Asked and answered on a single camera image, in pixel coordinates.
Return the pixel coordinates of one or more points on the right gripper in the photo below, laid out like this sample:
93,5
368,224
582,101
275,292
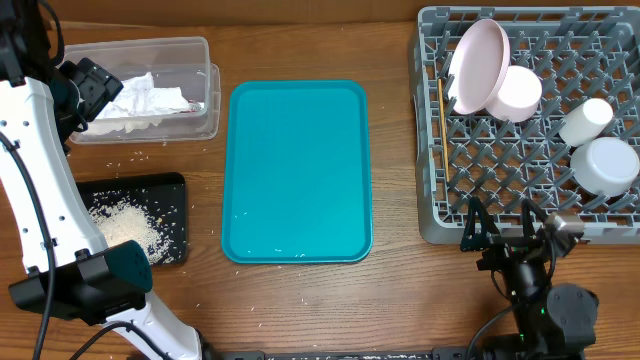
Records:
505,247

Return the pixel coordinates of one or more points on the small white plate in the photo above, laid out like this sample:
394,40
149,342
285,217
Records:
518,97

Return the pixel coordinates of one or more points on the wooden chopstick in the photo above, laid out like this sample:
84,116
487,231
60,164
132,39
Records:
443,129

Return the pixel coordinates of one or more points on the red snack wrapper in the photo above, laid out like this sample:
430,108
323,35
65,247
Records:
193,107

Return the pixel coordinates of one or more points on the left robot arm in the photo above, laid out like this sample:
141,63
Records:
71,272

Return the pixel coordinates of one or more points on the clear plastic bin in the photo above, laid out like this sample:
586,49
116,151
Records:
173,62

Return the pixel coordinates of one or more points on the grey small bowl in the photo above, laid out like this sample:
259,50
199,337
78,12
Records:
605,166

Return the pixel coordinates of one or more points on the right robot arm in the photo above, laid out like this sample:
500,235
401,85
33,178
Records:
543,320

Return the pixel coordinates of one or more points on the large white plate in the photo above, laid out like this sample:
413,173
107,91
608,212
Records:
478,66

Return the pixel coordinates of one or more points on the black plastic tray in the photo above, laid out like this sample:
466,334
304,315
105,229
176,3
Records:
166,189

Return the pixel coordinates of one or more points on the pile of rice grains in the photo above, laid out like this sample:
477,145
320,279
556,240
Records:
122,218

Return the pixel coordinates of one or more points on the grey dishwasher rack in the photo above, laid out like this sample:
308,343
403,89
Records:
578,53

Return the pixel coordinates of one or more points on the white cup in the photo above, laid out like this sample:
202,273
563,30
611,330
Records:
586,122

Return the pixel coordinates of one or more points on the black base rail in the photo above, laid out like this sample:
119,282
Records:
437,353

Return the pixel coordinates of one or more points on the white napkin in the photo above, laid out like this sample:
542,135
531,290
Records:
164,101
134,100

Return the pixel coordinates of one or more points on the teal serving tray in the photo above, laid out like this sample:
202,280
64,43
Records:
297,181

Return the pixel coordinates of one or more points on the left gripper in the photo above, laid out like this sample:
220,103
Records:
99,85

